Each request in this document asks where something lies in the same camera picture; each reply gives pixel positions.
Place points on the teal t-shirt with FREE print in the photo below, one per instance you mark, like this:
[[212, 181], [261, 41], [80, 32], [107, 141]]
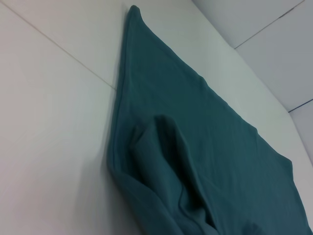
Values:
[[195, 147]]

